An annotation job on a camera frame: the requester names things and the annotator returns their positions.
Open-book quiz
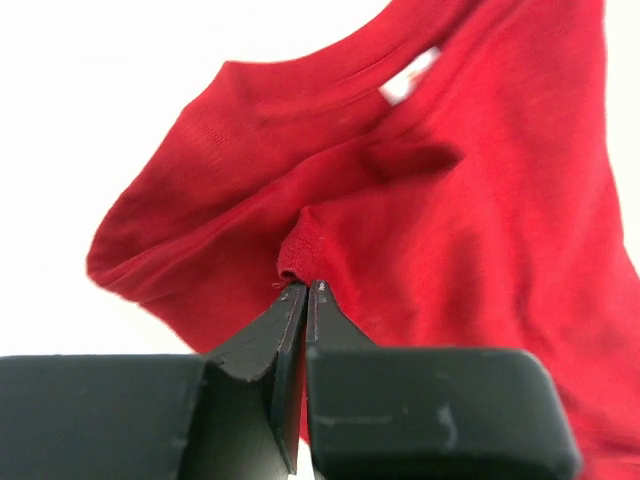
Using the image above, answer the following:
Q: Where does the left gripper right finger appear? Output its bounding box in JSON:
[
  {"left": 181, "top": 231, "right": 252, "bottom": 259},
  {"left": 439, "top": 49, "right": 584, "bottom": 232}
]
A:
[{"left": 306, "top": 281, "right": 583, "bottom": 479}]

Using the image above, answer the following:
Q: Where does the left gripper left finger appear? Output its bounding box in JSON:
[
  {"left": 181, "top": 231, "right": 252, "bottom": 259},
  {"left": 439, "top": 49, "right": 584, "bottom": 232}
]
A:
[{"left": 1, "top": 284, "right": 306, "bottom": 479}]

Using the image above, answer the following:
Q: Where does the red t-shirt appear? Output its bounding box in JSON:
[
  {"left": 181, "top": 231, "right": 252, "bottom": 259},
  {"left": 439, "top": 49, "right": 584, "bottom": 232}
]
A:
[{"left": 86, "top": 1, "right": 639, "bottom": 479}]

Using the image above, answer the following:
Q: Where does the white neck label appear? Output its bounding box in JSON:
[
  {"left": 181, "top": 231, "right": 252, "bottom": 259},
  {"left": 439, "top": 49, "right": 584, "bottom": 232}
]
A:
[{"left": 379, "top": 47, "right": 440, "bottom": 105}]

